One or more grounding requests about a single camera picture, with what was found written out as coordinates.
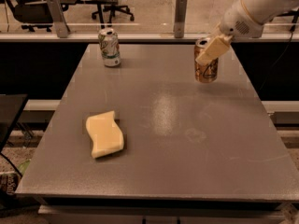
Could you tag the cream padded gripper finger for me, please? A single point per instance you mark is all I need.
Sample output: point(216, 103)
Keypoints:
point(216, 46)

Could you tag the orange soda can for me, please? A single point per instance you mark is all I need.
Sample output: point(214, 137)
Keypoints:
point(204, 73)

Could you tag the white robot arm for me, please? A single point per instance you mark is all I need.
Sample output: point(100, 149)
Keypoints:
point(244, 19)

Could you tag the green white soda can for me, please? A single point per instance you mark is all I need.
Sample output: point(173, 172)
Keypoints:
point(109, 46)

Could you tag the black chair base right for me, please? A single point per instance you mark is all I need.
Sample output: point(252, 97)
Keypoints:
point(293, 13)

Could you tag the black office chair middle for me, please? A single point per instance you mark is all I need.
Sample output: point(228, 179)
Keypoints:
point(114, 6)

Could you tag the black office chair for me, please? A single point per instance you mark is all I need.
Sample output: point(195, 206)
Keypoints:
point(32, 13)
point(114, 6)

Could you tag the yellow wavy sponge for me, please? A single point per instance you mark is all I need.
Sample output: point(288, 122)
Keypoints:
point(105, 133)

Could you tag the dark desk background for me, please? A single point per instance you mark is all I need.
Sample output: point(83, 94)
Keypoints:
point(98, 3)

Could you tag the black office chair left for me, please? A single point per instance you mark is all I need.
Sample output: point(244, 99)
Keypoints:
point(32, 13)

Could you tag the black side table left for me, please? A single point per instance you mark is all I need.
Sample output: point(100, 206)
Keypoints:
point(11, 107)

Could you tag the snack bag on floor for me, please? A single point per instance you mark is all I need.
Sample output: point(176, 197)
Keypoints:
point(9, 181)

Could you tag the middle metal glass bracket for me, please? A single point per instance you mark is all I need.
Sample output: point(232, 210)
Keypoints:
point(180, 16)

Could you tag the metal glass bracket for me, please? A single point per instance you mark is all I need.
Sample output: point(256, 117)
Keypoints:
point(57, 15)
point(180, 16)

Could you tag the left metal glass bracket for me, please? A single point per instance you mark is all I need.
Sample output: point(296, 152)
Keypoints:
point(57, 15)

